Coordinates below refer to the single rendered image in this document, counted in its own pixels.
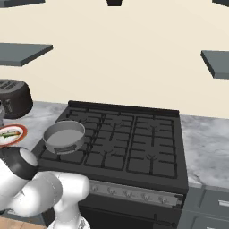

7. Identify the grey metal pot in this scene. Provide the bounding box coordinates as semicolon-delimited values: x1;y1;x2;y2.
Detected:
42;119;87;156

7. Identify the green vegetable on plate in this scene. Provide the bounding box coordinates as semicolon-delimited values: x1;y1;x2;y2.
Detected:
0;130;22;140

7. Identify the grey drawer front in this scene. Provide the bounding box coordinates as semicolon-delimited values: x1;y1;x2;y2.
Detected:
198;187;229;219

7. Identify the black oven door handle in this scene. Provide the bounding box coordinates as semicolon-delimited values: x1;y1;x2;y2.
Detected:
152;214;177;229

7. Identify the silver drawer handle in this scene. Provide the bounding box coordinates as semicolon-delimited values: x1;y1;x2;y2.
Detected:
217;199;229;208

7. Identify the black gas stove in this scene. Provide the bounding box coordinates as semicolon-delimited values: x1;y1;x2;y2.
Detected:
30;100;190;229

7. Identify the dark range hood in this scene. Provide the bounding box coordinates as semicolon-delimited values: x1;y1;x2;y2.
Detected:
106;0;124;7

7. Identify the red rimmed white plate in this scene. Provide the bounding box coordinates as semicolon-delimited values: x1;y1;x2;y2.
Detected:
0;123;29;148

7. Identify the grey wall shelf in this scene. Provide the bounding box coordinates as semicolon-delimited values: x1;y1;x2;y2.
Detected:
0;42;55;67
199;49;229;80
0;0;47;9
211;0;229;8

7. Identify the dark round cooker appliance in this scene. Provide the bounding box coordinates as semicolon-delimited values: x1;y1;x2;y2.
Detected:
0;78;34;120

